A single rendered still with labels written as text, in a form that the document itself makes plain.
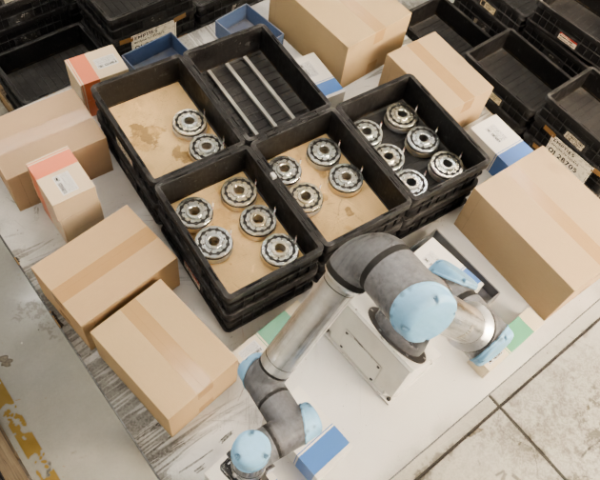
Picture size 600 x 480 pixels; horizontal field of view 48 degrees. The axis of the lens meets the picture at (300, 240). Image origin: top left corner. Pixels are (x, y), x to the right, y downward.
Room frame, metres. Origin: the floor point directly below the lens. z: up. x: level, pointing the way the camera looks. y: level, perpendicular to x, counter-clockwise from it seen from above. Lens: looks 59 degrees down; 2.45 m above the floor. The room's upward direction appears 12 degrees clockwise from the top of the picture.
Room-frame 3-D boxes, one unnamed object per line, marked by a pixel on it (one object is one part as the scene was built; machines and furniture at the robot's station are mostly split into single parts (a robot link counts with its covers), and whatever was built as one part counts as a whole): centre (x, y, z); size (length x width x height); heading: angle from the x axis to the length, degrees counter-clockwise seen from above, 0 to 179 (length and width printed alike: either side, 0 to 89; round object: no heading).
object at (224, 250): (0.90, 0.23, 0.86); 0.10 x 0.10 x 0.01
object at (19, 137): (1.14, 0.80, 0.78); 0.30 x 0.22 x 0.16; 135
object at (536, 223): (1.20, -0.71, 0.80); 0.40 x 0.30 x 0.20; 46
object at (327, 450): (0.47, -0.12, 0.75); 0.20 x 0.12 x 0.09; 52
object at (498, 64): (2.24, -0.77, 0.31); 0.40 x 0.30 x 0.34; 48
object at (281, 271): (0.95, 0.17, 0.92); 0.40 x 0.30 x 0.02; 43
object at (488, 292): (1.00, -0.44, 0.73); 0.27 x 0.20 x 0.05; 49
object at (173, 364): (0.58, 0.27, 0.78); 0.30 x 0.22 x 0.16; 55
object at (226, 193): (1.08, 0.20, 0.86); 0.10 x 0.10 x 0.01
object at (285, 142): (1.16, -0.04, 0.87); 0.40 x 0.30 x 0.11; 43
